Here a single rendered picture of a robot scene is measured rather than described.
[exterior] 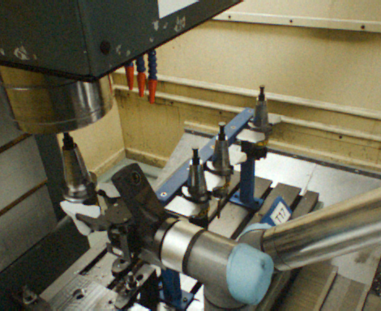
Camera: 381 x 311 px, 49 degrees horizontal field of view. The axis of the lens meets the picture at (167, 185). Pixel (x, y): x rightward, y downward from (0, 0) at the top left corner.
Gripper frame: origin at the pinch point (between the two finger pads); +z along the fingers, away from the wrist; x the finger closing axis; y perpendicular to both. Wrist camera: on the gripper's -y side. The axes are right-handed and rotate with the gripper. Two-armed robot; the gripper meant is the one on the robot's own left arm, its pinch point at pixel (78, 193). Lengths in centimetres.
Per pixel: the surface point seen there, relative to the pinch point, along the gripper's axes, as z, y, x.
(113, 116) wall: 84, 47, 94
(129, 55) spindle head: -21.7, -29.2, -6.1
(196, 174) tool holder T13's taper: -10.9, 5.5, 21.4
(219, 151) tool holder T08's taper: -10.2, 6.1, 32.1
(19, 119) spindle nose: -1.9, -18.3, -7.7
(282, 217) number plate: -18, 40, 56
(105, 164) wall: 83, 68, 82
